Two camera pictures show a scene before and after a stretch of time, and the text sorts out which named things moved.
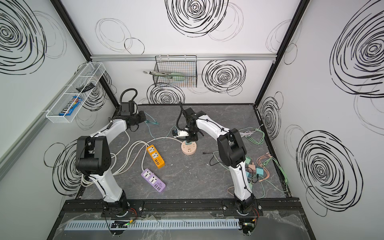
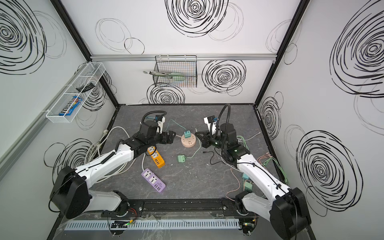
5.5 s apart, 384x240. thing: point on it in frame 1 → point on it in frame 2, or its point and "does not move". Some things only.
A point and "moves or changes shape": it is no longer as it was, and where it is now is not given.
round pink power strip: (188, 149) moves or changes shape
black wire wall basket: (185, 64) does not move
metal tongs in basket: (172, 74) does not move
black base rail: (288, 207) does not move
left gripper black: (140, 117) → (165, 137)
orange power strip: (155, 156) does not move
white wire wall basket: (67, 106) does not move
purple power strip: (152, 179) does not move
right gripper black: (191, 133) → (205, 139)
